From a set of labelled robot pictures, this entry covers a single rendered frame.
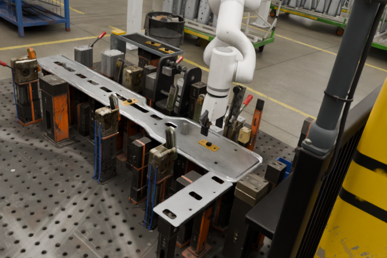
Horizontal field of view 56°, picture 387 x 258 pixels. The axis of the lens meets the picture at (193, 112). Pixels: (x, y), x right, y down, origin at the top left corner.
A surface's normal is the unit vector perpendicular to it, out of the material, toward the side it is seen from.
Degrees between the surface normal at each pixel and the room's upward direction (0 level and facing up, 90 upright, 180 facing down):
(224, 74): 90
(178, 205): 0
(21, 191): 0
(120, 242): 0
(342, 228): 90
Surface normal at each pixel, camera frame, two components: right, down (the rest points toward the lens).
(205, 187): 0.12, -0.88
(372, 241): -0.64, 0.29
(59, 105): 0.76, 0.38
